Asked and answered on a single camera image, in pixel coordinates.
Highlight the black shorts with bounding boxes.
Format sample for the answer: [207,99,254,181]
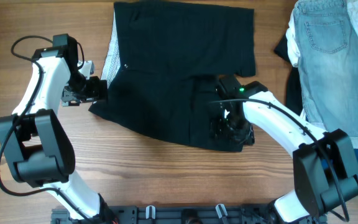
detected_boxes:
[89,1,255,152]

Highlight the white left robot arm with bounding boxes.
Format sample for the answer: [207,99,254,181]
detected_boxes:
[0,34,119,223]

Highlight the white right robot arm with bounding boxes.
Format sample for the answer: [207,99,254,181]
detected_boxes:
[211,76,358,223]

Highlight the black garment in pile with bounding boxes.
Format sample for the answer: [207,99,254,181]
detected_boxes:
[273,35,303,115]

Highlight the light blue denim shorts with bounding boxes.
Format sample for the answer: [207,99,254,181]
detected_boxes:
[293,0,358,149]

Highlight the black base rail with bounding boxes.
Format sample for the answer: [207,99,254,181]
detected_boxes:
[50,203,328,224]

